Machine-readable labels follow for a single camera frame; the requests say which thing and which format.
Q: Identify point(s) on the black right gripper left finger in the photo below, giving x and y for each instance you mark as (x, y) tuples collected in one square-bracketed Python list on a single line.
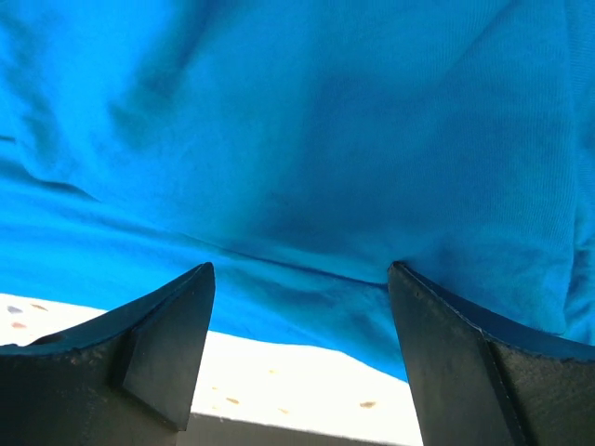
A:
[(126, 377)]

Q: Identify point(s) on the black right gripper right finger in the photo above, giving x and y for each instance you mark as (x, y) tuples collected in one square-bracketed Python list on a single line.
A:
[(478, 378)]

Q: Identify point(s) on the blue t shirt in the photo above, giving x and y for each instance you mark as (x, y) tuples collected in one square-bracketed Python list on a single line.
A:
[(301, 147)]

